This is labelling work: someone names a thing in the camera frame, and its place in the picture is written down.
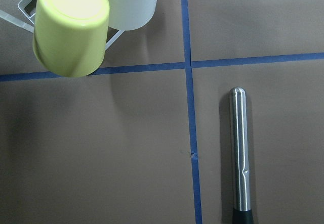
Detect white cup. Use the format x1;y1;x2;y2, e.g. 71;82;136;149
108;0;157;31

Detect yellow-green cup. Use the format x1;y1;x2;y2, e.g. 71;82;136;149
33;0;109;77

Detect steel muddler black tip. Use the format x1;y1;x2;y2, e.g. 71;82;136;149
230;87;254;223

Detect white wire cup rack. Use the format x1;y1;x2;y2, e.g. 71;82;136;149
1;0;125;49

